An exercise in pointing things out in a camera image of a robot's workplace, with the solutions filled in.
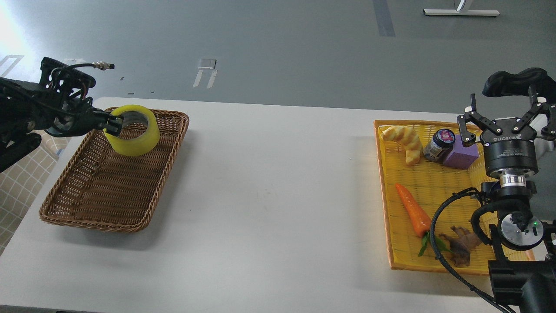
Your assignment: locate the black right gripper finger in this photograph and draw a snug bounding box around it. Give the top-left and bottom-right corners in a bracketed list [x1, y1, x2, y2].
[457, 93, 502, 147]
[517, 84, 556, 140]

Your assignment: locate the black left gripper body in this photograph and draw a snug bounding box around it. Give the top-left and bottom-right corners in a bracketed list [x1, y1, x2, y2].
[44, 107, 99, 137]

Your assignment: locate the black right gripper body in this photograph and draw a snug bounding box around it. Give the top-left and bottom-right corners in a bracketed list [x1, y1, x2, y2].
[480, 117, 539, 178]

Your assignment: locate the yellow tape roll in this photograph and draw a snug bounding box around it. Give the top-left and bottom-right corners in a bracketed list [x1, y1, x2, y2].
[104, 104, 160, 157]

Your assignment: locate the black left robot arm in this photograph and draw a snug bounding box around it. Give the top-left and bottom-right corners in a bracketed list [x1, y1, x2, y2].
[0, 57, 125, 171]

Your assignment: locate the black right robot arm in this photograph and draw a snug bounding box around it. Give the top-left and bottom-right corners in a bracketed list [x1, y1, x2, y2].
[430, 83, 555, 313]

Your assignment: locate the person in white clothes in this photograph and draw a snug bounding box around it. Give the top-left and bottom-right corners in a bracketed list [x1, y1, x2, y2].
[467, 97, 555, 158]

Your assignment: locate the purple foam block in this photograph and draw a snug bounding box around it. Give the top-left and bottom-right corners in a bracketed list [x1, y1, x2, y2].
[442, 134, 479, 170]

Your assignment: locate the small dark lidded jar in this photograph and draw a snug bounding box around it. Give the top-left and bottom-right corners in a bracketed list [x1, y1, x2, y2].
[423, 128, 456, 163]

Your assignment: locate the toy croissant bread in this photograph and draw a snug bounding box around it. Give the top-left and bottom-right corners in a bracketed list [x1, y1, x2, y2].
[381, 125, 423, 166]

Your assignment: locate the brown wicker basket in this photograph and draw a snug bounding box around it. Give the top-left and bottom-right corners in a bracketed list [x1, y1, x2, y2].
[39, 110, 189, 233]

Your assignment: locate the yellow plastic tray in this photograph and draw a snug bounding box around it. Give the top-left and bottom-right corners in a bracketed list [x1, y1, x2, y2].
[374, 120, 495, 276]

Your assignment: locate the beige checkered cloth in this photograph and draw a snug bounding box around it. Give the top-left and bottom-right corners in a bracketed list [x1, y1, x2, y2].
[0, 131, 69, 252]

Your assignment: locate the orange toy carrot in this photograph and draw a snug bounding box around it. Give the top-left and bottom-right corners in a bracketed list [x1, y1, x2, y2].
[395, 183, 432, 238]

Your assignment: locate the brown toy animal figure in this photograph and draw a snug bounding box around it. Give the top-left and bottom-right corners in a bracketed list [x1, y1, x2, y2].
[439, 226, 483, 267]

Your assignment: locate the white metal stand base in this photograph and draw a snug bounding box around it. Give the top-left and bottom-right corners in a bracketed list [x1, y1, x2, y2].
[423, 0, 500, 17]

